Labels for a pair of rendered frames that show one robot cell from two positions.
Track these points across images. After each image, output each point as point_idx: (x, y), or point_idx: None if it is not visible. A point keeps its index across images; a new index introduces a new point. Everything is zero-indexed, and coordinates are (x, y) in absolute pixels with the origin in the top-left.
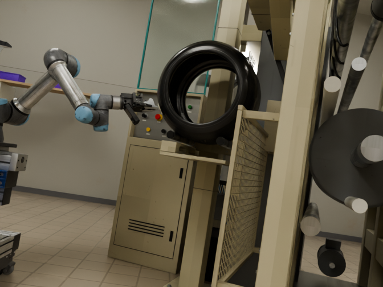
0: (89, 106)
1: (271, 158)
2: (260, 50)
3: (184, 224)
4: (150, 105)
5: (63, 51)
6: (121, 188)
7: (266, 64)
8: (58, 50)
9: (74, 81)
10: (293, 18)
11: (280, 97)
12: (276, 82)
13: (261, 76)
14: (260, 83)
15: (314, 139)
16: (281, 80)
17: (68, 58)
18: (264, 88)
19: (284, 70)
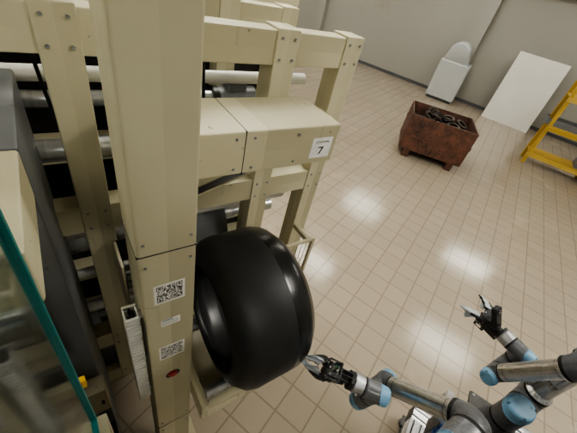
0: (386, 375)
1: (88, 324)
2: (43, 217)
3: None
4: (315, 355)
5: (468, 413)
6: None
7: (51, 231)
8: (472, 408)
9: (419, 389)
10: (320, 175)
11: (64, 255)
12: (58, 242)
13: (59, 258)
14: (63, 270)
15: (227, 229)
16: (56, 231)
17: (454, 415)
18: (65, 271)
19: (50, 212)
